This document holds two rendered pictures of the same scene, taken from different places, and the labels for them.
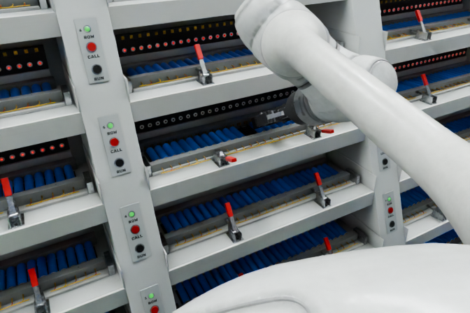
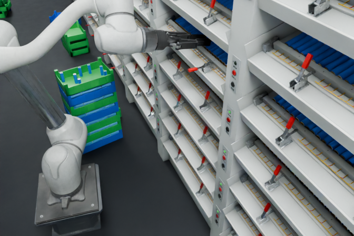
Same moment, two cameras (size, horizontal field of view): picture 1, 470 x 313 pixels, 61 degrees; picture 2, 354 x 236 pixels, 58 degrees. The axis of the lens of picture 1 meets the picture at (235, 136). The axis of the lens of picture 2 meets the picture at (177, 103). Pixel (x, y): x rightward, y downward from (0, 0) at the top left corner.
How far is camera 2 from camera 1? 1.58 m
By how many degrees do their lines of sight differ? 83
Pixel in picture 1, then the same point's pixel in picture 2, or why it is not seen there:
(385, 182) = (226, 139)
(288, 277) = not seen: outside the picture
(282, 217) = (192, 92)
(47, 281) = not seen: hidden behind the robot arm
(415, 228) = (246, 197)
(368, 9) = (243, 16)
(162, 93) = not seen: outside the picture
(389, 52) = (251, 65)
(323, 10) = not seen: outside the picture
